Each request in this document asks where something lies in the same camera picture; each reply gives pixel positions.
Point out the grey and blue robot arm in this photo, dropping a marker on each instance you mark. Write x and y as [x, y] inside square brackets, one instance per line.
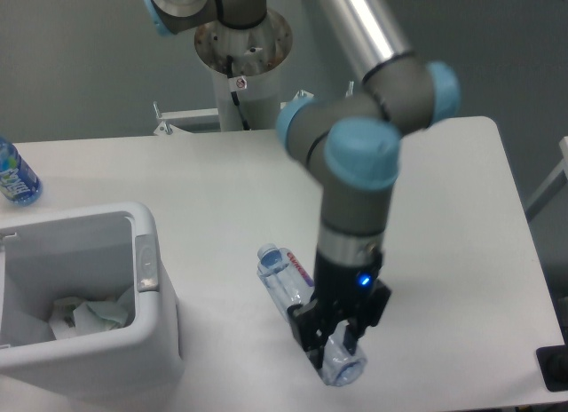
[350, 146]

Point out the white plastic trash can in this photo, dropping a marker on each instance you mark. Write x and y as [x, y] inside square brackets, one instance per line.
[95, 253]

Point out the blue labelled drink bottle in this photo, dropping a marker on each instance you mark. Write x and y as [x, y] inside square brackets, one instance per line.
[19, 183]

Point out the black clamp at table edge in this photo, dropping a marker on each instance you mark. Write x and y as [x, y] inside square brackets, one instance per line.
[553, 367]

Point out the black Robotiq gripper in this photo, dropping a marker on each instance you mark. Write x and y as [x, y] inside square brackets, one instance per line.
[353, 294]

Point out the white paper wrapper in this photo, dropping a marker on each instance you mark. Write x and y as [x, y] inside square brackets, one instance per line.
[92, 317]

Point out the crumpled trash inside can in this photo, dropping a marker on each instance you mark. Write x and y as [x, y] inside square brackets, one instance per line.
[62, 320]

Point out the white metal base frame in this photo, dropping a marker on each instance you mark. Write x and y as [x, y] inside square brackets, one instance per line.
[200, 120]

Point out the clear plastic water bottle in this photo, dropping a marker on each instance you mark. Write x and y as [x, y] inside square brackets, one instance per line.
[289, 284]

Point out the white frame at right edge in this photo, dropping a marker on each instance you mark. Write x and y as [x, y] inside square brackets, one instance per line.
[552, 184]

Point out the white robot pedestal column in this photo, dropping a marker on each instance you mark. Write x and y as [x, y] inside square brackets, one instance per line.
[245, 66]

